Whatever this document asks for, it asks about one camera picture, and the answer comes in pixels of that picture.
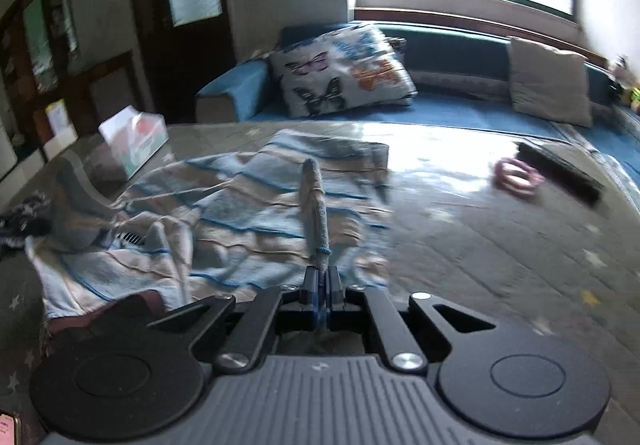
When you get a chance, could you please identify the grey square cushion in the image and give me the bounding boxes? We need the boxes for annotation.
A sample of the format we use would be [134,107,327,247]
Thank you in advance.
[508,36,592,128]

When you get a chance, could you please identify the dark patterned cloth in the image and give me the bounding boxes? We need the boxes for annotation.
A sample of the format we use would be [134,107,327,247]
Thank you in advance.
[0,192,52,257]

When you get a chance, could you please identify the blue striped knit garment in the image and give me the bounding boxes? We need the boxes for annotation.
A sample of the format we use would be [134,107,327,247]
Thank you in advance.
[26,130,392,319]

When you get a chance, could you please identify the black remote control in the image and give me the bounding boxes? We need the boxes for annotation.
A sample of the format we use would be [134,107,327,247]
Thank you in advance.
[518,142,605,205]

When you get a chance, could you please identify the dark wooden door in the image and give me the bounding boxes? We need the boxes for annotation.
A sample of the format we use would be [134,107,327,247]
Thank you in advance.
[131,0,236,124]

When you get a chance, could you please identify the butterfly print pillow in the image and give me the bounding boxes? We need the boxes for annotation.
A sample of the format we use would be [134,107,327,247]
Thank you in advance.
[268,23,416,118]

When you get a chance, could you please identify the smartphone with pink screen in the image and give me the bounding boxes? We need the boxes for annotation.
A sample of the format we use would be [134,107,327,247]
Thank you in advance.
[0,413,21,445]

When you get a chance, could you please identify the tissue box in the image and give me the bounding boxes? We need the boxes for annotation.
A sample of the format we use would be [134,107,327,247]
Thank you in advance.
[99,106,168,178]

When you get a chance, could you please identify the pink hair tie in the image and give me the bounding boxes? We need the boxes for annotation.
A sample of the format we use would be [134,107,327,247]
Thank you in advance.
[492,156,548,198]

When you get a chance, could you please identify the dark wooden cabinet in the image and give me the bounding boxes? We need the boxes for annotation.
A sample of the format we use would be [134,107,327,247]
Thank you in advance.
[0,0,147,176]

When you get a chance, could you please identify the blue sofa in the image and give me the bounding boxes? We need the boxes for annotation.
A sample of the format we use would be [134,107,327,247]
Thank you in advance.
[196,22,639,197]

